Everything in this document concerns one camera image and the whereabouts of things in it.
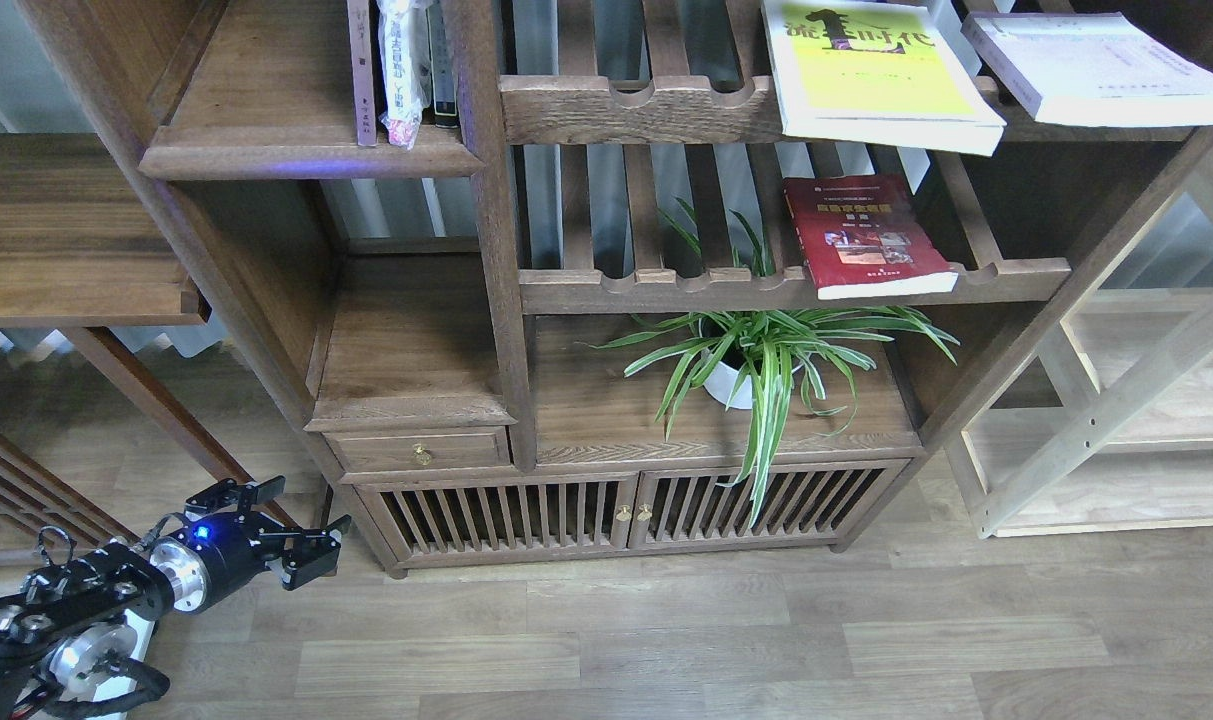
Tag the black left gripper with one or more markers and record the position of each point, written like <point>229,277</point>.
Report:
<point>219,554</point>

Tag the yellow cover book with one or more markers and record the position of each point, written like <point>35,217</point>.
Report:
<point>874,73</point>

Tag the white pale purple book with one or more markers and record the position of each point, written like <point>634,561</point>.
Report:
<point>1091,70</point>

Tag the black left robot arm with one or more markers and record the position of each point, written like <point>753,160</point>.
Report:
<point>65,645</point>

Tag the light wooden shelf rack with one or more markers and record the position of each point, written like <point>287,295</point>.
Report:
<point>1130,444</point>

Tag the dark wooden bookshelf cabinet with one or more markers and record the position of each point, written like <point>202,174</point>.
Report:
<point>621,161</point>

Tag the plastic wrapped white book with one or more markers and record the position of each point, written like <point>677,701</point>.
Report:
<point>405,68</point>

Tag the spider plant green leaves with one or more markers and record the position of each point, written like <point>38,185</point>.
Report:
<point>776,353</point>

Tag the dark spine book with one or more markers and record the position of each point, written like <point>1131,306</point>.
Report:
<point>444,100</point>

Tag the white plant pot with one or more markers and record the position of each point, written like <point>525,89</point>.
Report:
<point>730,382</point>

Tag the brown spine book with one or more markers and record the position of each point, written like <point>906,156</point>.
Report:
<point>363,67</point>

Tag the red cover book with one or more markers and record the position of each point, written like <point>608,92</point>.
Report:
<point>860,239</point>

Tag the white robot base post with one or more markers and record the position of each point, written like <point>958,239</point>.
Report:
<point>114,677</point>

